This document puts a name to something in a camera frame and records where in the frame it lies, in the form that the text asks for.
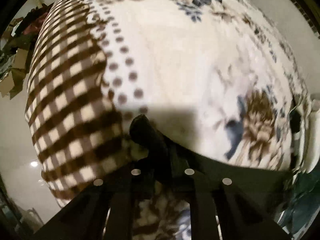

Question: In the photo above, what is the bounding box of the dark striped long-sleeve sweater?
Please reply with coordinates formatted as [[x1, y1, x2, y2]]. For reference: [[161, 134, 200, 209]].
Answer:
[[129, 115, 292, 200]]

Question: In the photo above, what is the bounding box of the dark green plush blanket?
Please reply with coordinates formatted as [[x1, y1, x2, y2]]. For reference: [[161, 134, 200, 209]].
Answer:
[[278, 167, 319, 239]]

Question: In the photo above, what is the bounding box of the floral bed blanket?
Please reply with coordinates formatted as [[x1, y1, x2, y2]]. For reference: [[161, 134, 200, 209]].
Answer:
[[25, 0, 312, 239]]

